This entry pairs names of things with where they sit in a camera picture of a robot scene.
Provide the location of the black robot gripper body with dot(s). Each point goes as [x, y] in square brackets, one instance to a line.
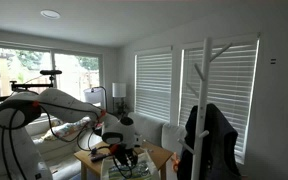
[127, 157]

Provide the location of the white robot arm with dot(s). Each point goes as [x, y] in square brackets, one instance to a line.
[18, 153]

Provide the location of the white patterned tote bag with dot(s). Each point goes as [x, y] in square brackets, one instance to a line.
[145, 169]

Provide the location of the dark remote on table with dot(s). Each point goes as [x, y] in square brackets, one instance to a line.
[99, 157]

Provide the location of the wooden coffee table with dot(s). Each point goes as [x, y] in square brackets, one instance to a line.
[159, 156]

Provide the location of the floral patterned cushion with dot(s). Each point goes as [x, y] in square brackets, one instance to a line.
[65, 129]

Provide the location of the white sofa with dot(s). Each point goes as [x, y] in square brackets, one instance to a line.
[59, 155]

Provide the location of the white shade table lamp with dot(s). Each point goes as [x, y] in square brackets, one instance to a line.
[118, 94]

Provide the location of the arched floor lamp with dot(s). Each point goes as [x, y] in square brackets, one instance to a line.
[96, 96]

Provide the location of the left window blind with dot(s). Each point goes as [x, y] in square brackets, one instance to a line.
[153, 85]

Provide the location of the window blind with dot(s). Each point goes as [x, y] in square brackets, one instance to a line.
[153, 85]
[231, 82]

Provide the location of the dark blue hanging jacket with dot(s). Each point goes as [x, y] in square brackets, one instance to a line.
[218, 157]

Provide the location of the white coat rack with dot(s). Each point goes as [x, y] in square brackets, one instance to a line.
[200, 132]

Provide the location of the right window blind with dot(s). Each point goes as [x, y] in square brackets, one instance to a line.
[231, 82]

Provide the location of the round ceiling light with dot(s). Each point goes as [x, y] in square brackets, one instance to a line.
[51, 14]

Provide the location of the black camera stand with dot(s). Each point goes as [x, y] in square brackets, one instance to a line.
[24, 87]

